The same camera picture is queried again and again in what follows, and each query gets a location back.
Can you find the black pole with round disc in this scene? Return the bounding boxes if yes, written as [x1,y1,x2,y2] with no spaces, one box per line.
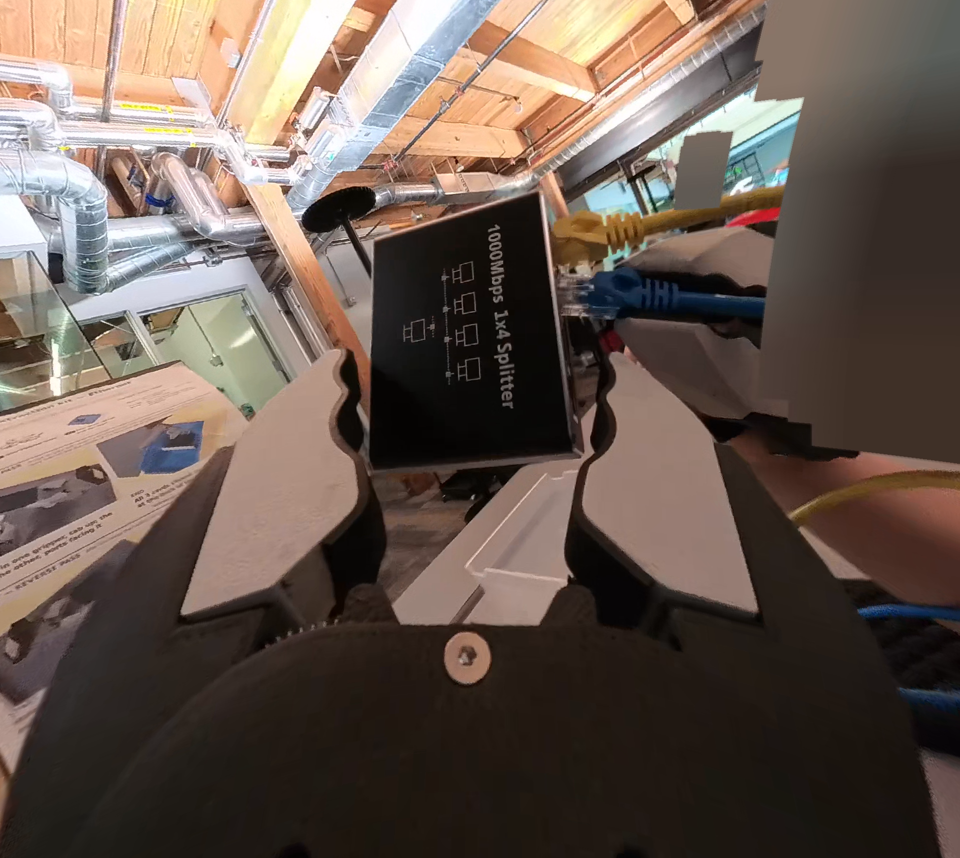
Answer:
[301,186,376,277]

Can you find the instruction poster board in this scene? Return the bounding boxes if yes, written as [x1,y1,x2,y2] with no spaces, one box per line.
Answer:
[0,361,252,724]

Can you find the wooden support post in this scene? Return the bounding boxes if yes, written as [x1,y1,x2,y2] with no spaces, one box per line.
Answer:
[241,181,376,416]

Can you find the round silver wall duct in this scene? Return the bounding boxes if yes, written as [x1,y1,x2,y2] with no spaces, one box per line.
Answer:
[0,149,264,296]

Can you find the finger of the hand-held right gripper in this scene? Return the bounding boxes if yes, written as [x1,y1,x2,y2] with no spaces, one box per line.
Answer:
[615,318,766,424]
[616,226,777,292]

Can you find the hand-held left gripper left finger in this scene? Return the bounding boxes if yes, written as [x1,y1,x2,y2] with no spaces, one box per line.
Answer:
[180,348,389,622]

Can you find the insulated silver pipes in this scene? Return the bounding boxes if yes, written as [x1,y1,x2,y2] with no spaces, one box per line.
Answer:
[0,59,301,187]

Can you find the yellow ethernet cable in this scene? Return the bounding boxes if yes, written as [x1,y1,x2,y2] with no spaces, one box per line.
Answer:
[553,186,960,527]

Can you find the black mesh pad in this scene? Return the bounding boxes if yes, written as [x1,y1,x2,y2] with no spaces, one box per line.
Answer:
[840,576,960,757]

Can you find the frosted glass door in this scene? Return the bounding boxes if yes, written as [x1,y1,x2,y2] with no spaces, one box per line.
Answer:
[131,286,295,409]

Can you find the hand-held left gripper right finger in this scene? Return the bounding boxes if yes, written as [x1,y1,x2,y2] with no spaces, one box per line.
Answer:
[562,346,762,634]

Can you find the blue ethernet cable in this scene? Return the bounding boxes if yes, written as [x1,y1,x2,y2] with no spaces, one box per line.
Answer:
[558,267,960,754]

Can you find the small silver branch duct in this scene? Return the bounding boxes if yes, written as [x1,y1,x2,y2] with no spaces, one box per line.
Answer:
[372,169,545,210]

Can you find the black ethernet splitter box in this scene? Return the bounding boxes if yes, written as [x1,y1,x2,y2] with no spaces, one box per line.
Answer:
[369,190,588,475]

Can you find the clear plastic container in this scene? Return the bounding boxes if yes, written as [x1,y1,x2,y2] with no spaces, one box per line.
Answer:
[391,459,601,628]

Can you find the large silver air duct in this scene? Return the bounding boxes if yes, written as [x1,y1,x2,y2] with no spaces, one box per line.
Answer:
[285,0,590,217]

